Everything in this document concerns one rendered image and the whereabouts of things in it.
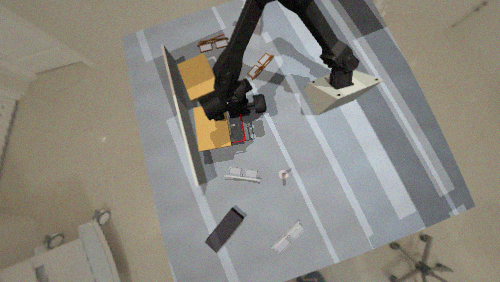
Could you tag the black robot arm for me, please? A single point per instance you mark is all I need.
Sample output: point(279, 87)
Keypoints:
point(227, 87)

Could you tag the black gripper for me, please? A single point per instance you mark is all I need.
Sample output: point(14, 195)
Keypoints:
point(259, 103)

